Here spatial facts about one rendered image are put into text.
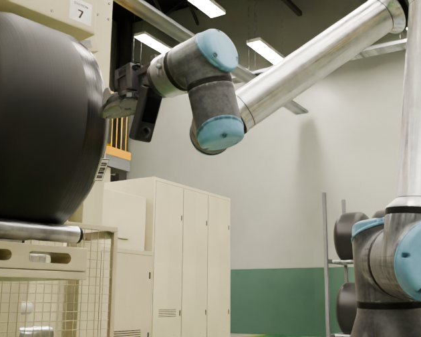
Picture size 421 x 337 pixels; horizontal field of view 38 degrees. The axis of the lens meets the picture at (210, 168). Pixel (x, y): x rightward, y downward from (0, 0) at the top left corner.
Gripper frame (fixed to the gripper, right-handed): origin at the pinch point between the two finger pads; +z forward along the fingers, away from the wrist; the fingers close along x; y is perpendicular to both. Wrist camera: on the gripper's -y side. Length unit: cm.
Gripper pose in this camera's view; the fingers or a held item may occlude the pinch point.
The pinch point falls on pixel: (103, 117)
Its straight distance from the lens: 139.8
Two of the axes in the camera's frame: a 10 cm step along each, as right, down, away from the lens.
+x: -6.7, -1.6, -7.2
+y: -0.8, -9.5, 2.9
